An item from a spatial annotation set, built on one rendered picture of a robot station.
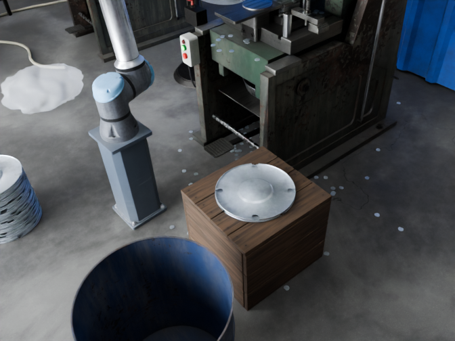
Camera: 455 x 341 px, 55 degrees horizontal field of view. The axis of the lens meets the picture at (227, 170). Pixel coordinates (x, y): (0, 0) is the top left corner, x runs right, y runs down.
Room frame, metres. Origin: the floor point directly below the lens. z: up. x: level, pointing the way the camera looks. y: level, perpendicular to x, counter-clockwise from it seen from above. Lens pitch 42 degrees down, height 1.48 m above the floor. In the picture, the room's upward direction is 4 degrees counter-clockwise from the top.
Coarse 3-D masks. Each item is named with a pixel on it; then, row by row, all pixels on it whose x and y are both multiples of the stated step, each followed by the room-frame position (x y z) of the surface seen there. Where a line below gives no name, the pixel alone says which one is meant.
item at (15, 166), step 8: (0, 160) 1.52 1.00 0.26; (8, 160) 1.52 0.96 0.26; (16, 160) 1.52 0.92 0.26; (0, 168) 1.47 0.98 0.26; (8, 168) 1.46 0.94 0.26; (16, 168) 1.46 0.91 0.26; (0, 176) 1.41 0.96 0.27; (8, 176) 1.41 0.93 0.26; (16, 176) 1.41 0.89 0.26; (0, 184) 1.37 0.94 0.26; (8, 184) 1.36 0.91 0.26; (0, 192) 1.32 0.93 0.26
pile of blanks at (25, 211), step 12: (24, 180) 1.43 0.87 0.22; (12, 192) 1.35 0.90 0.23; (24, 192) 1.39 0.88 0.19; (0, 204) 1.29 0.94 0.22; (12, 204) 1.32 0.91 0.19; (24, 204) 1.36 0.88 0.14; (36, 204) 1.42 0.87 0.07; (0, 216) 1.28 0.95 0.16; (12, 216) 1.31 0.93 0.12; (24, 216) 1.34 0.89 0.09; (36, 216) 1.39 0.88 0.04; (0, 228) 1.27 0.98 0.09; (12, 228) 1.30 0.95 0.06; (24, 228) 1.32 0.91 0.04; (0, 240) 1.27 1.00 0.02; (12, 240) 1.28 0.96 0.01
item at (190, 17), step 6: (186, 6) 2.01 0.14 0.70; (192, 6) 1.99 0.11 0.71; (198, 6) 2.00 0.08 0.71; (186, 12) 1.99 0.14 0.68; (192, 12) 1.95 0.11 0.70; (198, 12) 1.94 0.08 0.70; (204, 12) 1.96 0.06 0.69; (186, 18) 2.00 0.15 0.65; (192, 18) 1.96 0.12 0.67; (198, 18) 1.94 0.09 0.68; (204, 18) 1.96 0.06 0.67; (192, 24) 1.96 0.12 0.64; (198, 24) 1.94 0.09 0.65
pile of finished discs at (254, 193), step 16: (224, 176) 1.22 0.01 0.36; (240, 176) 1.22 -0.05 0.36; (256, 176) 1.21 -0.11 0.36; (272, 176) 1.21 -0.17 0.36; (288, 176) 1.20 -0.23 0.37; (224, 192) 1.14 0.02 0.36; (240, 192) 1.13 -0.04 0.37; (256, 192) 1.12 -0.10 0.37; (272, 192) 1.12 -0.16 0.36; (288, 192) 1.12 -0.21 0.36; (224, 208) 1.06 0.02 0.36; (240, 208) 1.05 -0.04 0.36; (256, 208) 1.05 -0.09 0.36; (272, 208) 1.04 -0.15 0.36; (288, 208) 1.04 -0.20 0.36
